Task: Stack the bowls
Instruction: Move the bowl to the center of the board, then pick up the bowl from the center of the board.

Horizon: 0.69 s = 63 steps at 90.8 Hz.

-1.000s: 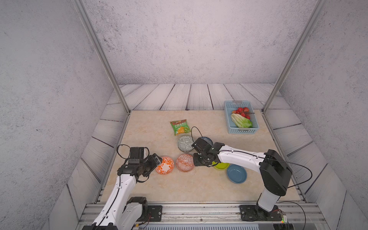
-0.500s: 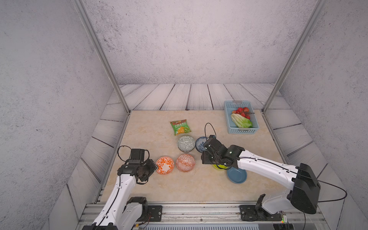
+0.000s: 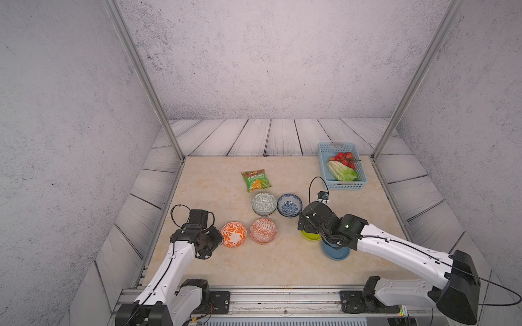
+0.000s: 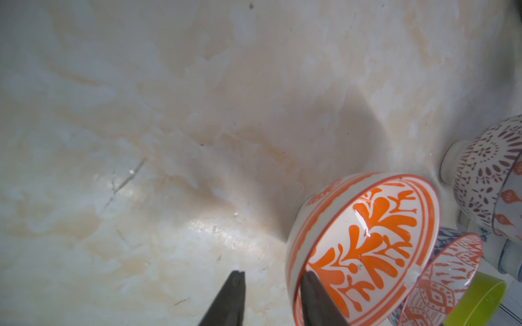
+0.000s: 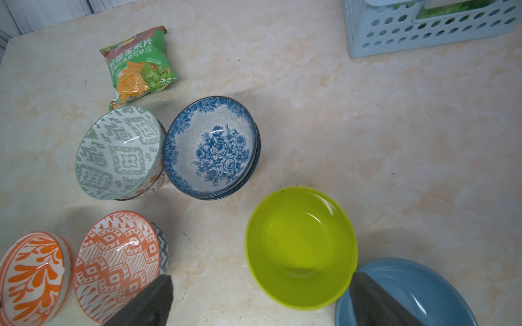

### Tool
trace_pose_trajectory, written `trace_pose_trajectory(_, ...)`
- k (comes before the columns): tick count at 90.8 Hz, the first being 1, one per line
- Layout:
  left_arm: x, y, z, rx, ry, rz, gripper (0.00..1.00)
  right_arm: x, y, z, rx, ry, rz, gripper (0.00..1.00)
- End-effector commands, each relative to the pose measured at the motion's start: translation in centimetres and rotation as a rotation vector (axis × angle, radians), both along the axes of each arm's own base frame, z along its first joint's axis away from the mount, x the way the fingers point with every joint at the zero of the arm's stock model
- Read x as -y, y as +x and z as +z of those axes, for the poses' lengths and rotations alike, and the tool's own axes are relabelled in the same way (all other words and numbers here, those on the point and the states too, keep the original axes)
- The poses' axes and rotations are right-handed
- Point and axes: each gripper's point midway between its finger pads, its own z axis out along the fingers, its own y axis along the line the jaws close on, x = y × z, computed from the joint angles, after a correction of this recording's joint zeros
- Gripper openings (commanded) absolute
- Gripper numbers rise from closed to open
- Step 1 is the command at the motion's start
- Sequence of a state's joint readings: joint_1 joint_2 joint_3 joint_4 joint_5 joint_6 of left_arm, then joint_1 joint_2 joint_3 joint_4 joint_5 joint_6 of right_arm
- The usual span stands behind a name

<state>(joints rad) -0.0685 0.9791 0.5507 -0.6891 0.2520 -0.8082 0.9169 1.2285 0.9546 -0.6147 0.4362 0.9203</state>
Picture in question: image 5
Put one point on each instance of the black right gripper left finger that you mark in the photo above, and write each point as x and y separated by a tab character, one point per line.
150	307

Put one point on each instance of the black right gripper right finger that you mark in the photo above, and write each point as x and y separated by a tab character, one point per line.
372	305

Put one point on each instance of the red geometric pattern bowl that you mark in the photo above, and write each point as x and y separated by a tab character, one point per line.
119	257

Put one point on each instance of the orange leaf pattern bowl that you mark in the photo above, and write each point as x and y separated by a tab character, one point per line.
36	279

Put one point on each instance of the blue floral bowl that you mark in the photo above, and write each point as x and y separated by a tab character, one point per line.
210	146
246	177

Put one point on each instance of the green patterned white bowl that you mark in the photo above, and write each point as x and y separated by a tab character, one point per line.
121	155

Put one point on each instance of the slate blue plastic bowl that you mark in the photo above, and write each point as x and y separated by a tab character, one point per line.
423	292

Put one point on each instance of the lime green plastic bowl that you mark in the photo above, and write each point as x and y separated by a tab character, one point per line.
301	248

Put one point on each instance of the green corn chips bag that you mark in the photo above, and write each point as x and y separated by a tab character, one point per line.
139	66

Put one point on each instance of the light blue plastic basket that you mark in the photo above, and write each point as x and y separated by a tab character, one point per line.
381	27

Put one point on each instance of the green lettuce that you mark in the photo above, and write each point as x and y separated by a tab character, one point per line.
452	9

